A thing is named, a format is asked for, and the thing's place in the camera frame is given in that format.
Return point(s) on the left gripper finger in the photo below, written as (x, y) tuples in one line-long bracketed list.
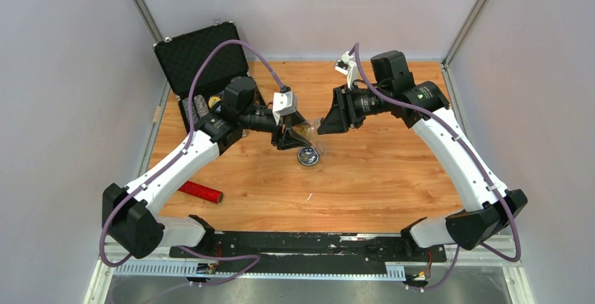
[(288, 139), (294, 119)]

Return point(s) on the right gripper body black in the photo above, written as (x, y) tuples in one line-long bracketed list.
[(361, 104)]

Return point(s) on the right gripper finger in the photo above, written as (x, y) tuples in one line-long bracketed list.
[(339, 104), (337, 120)]

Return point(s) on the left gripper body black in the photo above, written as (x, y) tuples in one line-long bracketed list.
[(277, 134)]

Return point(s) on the clear pill bottle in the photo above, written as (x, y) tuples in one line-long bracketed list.
[(308, 129)]

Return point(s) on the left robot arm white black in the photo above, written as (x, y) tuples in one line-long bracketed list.
[(130, 214)]

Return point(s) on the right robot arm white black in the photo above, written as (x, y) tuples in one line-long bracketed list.
[(489, 206)]

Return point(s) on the yellow dealer button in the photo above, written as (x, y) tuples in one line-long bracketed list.
[(213, 100)]

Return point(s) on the purple chip stack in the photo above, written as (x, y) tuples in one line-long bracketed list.
[(202, 108)]

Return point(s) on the red glitter tube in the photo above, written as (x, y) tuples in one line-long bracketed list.
[(202, 192)]

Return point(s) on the green chip stack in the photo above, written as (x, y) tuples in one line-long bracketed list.
[(184, 112)]

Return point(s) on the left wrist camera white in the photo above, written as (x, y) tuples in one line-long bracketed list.
[(283, 105)]

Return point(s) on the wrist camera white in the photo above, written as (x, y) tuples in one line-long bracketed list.
[(346, 65), (283, 105)]

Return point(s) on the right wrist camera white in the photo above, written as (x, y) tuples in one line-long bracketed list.
[(346, 65)]

